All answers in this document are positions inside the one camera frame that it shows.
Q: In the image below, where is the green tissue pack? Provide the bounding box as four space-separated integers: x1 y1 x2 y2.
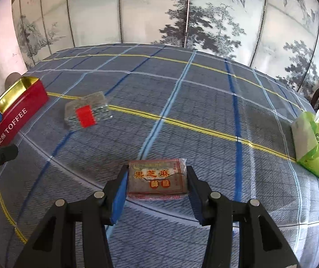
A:
292 110 319 183

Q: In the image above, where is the sesame block with red label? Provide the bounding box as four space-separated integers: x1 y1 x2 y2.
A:
64 92 112 130

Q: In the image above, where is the sesame block with orange print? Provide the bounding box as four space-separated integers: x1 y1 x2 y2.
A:
126 159 189 200

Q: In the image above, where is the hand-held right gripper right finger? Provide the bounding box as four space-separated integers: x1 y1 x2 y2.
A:
186 166 300 268

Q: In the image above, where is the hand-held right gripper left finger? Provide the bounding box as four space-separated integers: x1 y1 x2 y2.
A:
13 165 129 268

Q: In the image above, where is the red tin box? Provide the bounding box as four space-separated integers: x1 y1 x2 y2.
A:
0 75 50 152

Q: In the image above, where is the plaid tablecloth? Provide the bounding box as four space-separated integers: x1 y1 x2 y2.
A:
0 43 319 268

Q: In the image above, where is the painted folding screen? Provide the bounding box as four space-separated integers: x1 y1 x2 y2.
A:
11 0 319 98

